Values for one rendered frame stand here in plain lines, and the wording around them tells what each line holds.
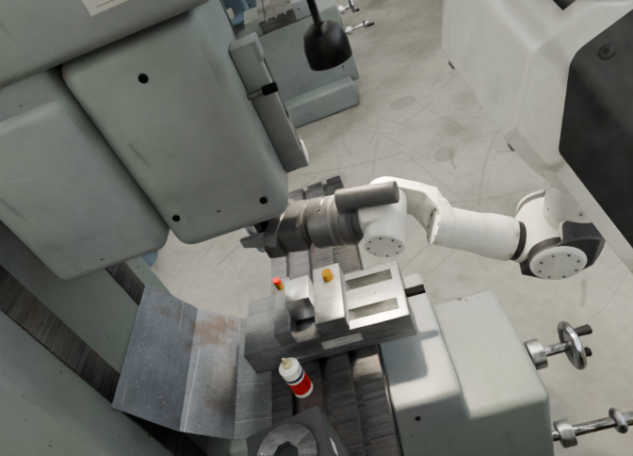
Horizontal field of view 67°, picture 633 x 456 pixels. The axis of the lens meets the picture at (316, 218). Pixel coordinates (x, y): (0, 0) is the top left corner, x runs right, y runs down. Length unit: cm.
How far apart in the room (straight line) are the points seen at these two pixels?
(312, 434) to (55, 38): 59
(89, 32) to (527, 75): 46
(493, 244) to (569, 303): 141
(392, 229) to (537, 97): 44
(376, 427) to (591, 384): 119
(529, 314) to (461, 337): 95
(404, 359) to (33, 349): 69
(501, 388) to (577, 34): 93
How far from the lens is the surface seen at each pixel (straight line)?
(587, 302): 220
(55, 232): 78
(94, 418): 99
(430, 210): 81
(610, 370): 203
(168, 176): 70
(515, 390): 116
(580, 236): 77
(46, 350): 93
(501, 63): 33
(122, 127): 67
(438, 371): 106
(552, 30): 31
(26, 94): 68
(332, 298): 98
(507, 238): 80
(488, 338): 123
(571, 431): 134
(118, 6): 59
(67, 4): 61
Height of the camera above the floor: 173
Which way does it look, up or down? 37 degrees down
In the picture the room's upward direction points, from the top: 25 degrees counter-clockwise
